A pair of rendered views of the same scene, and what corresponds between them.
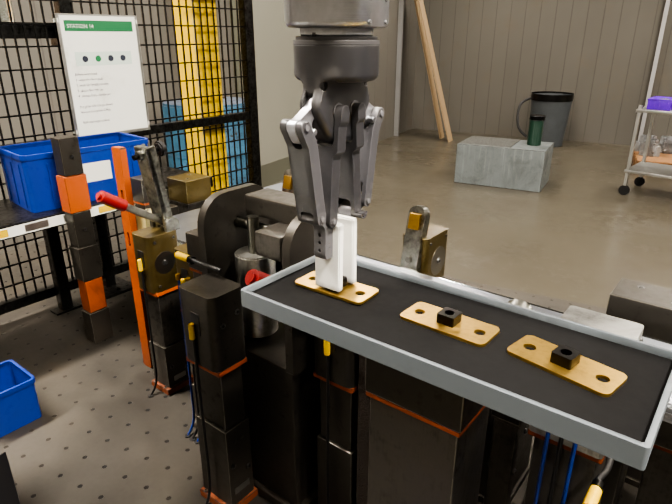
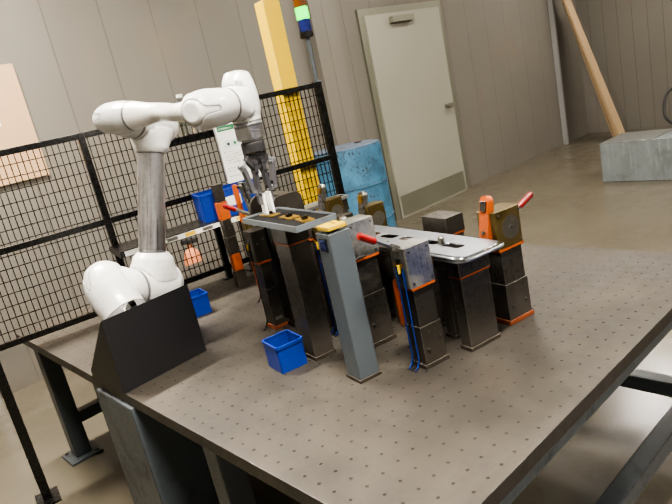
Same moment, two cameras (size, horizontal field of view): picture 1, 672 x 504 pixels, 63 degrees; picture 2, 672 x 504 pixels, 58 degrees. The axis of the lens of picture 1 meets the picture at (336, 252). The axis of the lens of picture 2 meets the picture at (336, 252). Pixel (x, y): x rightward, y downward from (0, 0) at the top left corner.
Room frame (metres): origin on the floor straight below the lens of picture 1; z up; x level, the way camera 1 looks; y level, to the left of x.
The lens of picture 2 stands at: (-1.23, -0.91, 1.51)
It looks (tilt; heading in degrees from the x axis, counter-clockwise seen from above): 15 degrees down; 22
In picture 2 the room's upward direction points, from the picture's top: 12 degrees counter-clockwise
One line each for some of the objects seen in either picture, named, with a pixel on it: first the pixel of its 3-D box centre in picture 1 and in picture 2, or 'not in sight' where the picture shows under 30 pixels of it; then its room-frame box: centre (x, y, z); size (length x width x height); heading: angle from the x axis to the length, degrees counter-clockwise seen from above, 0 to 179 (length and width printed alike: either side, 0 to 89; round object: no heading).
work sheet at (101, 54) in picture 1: (105, 76); (239, 150); (1.55, 0.62, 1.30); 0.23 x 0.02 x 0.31; 142
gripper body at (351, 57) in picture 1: (336, 88); (255, 154); (0.51, 0.00, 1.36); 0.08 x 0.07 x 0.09; 144
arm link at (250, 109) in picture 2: not in sight; (238, 96); (0.49, 0.00, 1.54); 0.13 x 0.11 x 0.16; 171
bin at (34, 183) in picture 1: (79, 168); (228, 200); (1.34, 0.64, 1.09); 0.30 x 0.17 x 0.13; 137
